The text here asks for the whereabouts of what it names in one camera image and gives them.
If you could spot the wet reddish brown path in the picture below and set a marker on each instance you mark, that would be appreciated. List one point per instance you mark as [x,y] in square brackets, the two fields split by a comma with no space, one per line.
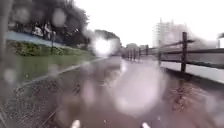
[110,83]

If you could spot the tall pale building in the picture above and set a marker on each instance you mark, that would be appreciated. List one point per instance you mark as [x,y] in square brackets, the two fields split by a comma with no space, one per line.
[166,33]

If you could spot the row of trees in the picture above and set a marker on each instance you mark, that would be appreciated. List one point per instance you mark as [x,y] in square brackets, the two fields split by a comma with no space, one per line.
[68,16]

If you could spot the robot's own part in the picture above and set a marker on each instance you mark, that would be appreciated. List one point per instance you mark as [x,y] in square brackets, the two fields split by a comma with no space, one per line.
[76,124]
[145,125]

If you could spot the green grass strip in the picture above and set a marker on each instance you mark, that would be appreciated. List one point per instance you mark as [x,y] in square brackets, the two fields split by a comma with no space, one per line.
[40,65]

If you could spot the low green hedge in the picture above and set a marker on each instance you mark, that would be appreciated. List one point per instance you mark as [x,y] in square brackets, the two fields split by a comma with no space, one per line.
[33,50]

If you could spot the pale ground behind fence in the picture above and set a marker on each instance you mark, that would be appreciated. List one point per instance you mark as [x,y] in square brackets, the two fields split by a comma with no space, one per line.
[200,71]

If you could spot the grey gravel strip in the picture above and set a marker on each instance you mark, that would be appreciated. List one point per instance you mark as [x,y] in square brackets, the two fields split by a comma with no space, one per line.
[26,100]

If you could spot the blue-grey road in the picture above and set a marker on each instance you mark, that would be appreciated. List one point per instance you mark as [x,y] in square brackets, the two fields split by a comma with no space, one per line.
[23,37]

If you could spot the pole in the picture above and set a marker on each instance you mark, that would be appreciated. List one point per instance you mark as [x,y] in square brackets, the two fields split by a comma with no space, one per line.
[3,33]

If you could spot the dark wooden rail fence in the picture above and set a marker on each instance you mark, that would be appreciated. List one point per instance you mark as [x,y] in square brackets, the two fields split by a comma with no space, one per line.
[183,50]

